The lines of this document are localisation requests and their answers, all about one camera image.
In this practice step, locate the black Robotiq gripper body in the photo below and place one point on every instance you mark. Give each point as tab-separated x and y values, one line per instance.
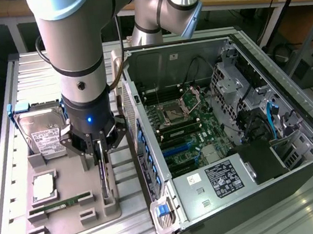
82	114

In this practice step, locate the Nvidia graphics card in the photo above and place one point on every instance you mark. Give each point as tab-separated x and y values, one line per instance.
105	180

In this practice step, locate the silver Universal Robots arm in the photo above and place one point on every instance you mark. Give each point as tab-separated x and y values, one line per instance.
73	47

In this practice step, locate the blue card retention clip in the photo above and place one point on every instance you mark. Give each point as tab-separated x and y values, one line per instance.
146	149
159	183
154	170
150	159
138	125
140	136

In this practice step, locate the hard disk in blue carrier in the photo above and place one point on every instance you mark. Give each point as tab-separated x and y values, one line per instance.
39	137

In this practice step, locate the grey plastic parts rack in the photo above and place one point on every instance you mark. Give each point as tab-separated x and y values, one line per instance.
67	179

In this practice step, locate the thin metal locking lever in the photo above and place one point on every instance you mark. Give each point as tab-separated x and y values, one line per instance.
157	97

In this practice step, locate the silver CPU chip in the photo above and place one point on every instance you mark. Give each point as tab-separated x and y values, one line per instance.
42	188

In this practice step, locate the CPU socket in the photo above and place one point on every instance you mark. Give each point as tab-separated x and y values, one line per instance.
173	115

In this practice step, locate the green RAM stick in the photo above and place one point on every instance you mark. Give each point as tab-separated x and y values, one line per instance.
64	204
178	132

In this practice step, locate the blue expansion slot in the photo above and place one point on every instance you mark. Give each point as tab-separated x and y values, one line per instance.
176	150

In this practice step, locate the long black expansion slot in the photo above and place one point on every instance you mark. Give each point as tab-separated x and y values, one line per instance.
184	172
181	165

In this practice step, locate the metal socket cover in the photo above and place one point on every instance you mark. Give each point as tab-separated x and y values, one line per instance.
195	102

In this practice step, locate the green motherboard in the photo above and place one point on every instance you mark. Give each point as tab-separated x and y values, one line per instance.
202	142

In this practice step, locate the blue case release latch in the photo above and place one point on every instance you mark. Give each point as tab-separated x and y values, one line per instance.
162	210

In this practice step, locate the silver chipset heatsink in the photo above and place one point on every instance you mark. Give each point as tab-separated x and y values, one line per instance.
210	154

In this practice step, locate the grey power supply unit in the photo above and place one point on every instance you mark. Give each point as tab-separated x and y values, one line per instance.
195	200

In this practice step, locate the silver metal disk bay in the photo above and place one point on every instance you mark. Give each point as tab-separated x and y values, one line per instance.
240	89

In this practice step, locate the open black PC case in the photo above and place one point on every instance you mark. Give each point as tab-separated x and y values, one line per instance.
270	203

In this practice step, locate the aluminium profile frame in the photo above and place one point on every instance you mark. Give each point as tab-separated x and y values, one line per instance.
312	32

